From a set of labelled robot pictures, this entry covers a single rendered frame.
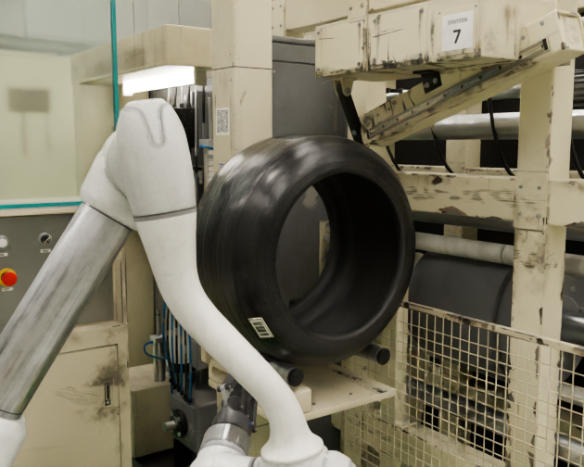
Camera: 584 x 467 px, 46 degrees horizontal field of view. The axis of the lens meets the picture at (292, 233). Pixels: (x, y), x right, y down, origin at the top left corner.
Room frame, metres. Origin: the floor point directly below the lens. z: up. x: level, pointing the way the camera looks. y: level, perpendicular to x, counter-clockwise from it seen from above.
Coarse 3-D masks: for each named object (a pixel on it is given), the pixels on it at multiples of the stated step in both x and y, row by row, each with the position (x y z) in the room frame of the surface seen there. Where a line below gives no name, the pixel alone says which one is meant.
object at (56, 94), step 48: (0, 0) 1.91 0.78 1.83; (48, 0) 1.98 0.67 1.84; (96, 0) 2.06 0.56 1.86; (0, 48) 1.90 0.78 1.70; (48, 48) 1.98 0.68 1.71; (96, 48) 2.06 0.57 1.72; (0, 96) 1.90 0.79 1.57; (48, 96) 1.97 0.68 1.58; (96, 96) 2.05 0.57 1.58; (0, 144) 1.90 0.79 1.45; (48, 144) 1.97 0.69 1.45; (96, 144) 2.05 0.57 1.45; (0, 192) 1.89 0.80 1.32; (48, 192) 1.97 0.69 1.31
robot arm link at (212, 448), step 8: (208, 448) 1.13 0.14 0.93; (216, 448) 1.12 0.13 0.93; (224, 448) 1.12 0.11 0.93; (232, 448) 1.13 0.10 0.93; (200, 456) 1.11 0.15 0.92; (208, 456) 1.10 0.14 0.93; (216, 456) 1.10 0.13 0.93; (224, 456) 1.10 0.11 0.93; (232, 456) 1.10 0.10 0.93; (240, 456) 1.10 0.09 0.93; (192, 464) 1.11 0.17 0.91; (200, 464) 1.09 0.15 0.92; (208, 464) 1.08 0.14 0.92; (216, 464) 1.08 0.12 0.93; (224, 464) 1.07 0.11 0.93; (232, 464) 1.07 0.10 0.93; (240, 464) 1.07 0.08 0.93; (248, 464) 1.07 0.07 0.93
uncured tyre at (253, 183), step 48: (288, 144) 1.65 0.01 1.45; (336, 144) 1.68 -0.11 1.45; (240, 192) 1.58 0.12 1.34; (288, 192) 1.56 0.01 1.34; (336, 192) 1.99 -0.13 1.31; (384, 192) 1.74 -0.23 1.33; (240, 240) 1.53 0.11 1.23; (336, 240) 2.00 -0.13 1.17; (384, 240) 1.93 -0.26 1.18; (240, 288) 1.53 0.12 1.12; (336, 288) 1.99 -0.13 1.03; (384, 288) 1.88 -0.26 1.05; (288, 336) 1.57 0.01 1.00; (336, 336) 1.64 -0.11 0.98
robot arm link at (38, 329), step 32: (96, 160) 1.19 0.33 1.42; (96, 192) 1.17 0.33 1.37; (96, 224) 1.17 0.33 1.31; (128, 224) 1.19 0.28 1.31; (64, 256) 1.16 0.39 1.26; (96, 256) 1.17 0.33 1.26; (32, 288) 1.15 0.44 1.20; (64, 288) 1.14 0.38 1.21; (96, 288) 1.19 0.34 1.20; (32, 320) 1.12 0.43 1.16; (64, 320) 1.14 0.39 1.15; (0, 352) 1.11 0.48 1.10; (32, 352) 1.12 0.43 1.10; (0, 384) 1.10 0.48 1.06; (32, 384) 1.13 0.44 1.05; (0, 416) 1.09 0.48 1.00; (0, 448) 1.07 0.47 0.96
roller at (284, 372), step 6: (264, 354) 1.69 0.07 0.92; (270, 360) 1.64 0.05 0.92; (276, 360) 1.64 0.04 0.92; (282, 360) 1.64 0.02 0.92; (276, 366) 1.61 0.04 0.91; (282, 366) 1.60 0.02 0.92; (288, 366) 1.59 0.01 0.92; (294, 366) 1.59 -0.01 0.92; (282, 372) 1.59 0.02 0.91; (288, 372) 1.57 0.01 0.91; (294, 372) 1.57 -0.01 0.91; (300, 372) 1.58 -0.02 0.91; (288, 378) 1.56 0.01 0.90; (294, 378) 1.57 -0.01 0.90; (300, 378) 1.58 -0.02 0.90; (288, 384) 1.57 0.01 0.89; (294, 384) 1.57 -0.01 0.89
